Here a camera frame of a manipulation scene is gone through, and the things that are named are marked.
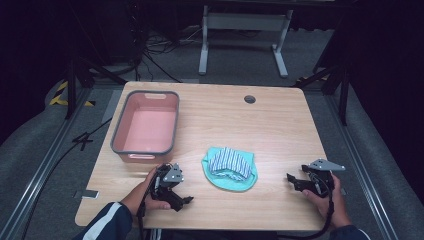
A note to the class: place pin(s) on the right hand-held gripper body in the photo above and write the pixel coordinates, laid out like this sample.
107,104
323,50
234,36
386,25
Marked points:
321,176

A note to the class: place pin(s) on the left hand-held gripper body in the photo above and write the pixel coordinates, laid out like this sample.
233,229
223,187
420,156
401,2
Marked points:
168,175

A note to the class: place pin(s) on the person's right hand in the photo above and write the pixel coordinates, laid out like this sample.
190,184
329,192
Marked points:
328,208

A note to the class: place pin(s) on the person's left hand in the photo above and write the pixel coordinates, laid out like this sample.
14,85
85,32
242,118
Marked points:
138,196

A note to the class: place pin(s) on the pink basin with grey rim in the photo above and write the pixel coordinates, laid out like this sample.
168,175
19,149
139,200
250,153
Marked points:
148,128

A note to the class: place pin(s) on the teal and striped cloth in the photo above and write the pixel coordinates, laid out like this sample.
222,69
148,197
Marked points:
230,166

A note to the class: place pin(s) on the grey tape piece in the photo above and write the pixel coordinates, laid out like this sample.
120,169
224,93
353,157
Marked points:
87,194

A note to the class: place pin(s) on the black tripod stand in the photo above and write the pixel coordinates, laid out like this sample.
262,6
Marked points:
71,86
343,90

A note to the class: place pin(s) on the round grey table grommet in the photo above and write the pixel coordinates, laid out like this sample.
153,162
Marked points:
249,99

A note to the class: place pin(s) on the yellow and black hazard tape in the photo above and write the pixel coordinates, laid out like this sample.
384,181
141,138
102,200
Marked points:
60,96

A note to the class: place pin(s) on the aluminium floor rail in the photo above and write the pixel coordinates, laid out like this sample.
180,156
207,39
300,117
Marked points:
36,176
360,166

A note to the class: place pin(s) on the white metal table frame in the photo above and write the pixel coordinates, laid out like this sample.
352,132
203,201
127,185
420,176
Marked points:
245,23

